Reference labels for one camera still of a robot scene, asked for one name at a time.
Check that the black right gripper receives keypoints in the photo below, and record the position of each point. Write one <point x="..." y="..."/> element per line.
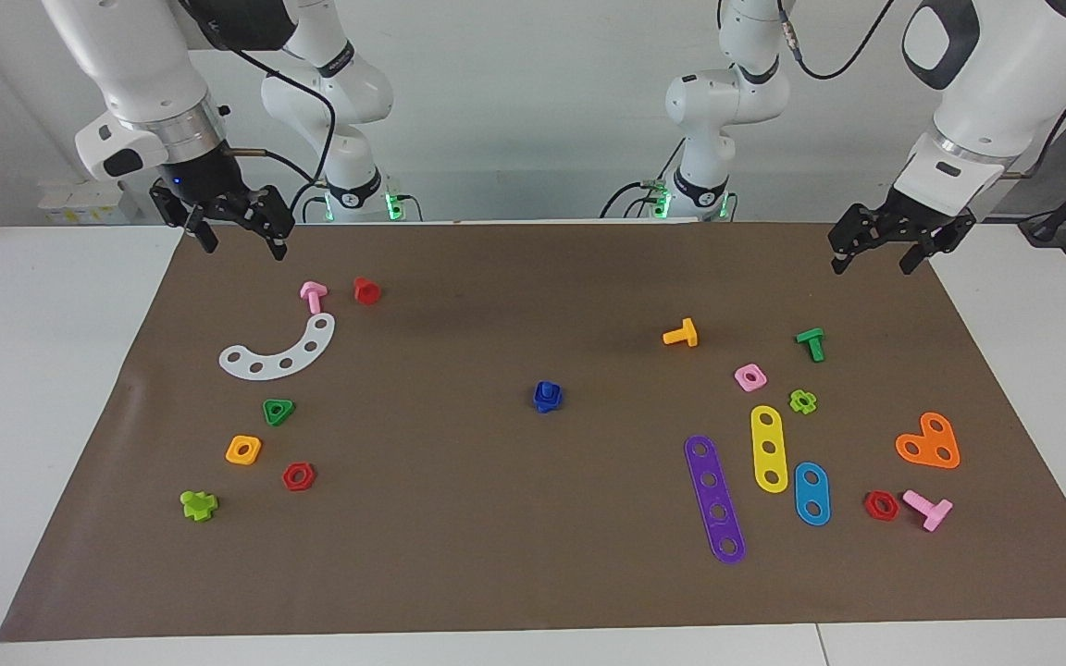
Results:
<point x="204" y="180"/>

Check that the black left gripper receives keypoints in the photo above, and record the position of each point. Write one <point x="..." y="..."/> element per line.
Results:
<point x="912" y="222"/>

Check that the blue square plastic nut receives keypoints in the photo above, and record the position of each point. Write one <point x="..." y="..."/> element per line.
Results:
<point x="546" y="390"/>

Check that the blue plastic bolt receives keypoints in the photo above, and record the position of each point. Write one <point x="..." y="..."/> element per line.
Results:
<point x="548" y="405"/>

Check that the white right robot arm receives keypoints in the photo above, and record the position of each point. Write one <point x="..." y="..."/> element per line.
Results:
<point x="144" y="65"/>

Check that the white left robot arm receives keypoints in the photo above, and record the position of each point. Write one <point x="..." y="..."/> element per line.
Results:
<point x="1005" y="74"/>

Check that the pink plastic bolt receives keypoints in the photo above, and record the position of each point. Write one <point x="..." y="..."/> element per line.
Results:
<point x="933" y="513"/>
<point x="314" y="298"/>

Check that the green plastic bolt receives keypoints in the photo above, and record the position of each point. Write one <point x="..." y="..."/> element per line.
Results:
<point x="811" y="340"/>

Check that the white curved five-hole plate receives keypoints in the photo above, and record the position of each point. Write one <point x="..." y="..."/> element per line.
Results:
<point x="300" y="355"/>

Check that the red plastic bolt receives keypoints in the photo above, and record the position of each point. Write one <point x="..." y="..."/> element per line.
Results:
<point x="365" y="292"/>

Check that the white cardboard box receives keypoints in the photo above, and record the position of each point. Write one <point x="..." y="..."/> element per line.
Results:
<point x="89" y="203"/>

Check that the lime green cross nut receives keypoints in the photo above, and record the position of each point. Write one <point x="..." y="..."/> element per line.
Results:
<point x="811" y="401"/>

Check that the green triangle plastic nut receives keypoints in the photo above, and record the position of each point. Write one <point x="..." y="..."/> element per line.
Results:
<point x="268" y="407"/>

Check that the pink square plastic nut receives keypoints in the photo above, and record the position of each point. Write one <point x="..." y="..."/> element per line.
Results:
<point x="742" y="382"/>

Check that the orange three-hole corner plate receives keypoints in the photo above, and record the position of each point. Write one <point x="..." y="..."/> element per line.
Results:
<point x="927" y="444"/>

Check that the orange square plastic nut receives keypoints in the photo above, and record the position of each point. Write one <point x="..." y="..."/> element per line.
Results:
<point x="254" y="442"/>

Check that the orange plastic bolt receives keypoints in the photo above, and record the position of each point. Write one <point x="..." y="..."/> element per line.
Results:
<point x="686" y="334"/>

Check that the yellow three-hole plate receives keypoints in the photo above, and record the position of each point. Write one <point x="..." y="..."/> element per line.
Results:
<point x="768" y="435"/>

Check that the red hexagon plastic nut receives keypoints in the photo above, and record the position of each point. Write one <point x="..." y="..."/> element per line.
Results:
<point x="870" y="507"/>
<point x="287" y="477"/>

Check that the blue two-hole plate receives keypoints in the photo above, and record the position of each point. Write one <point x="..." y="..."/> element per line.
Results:
<point x="811" y="493"/>

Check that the lime green cross-head bolt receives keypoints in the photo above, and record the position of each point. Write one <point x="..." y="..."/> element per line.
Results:
<point x="197" y="506"/>

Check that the purple four-hole plate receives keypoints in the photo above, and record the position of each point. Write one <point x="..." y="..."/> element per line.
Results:
<point x="714" y="497"/>

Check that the brown table mat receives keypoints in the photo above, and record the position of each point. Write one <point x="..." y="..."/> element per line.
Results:
<point x="496" y="536"/>

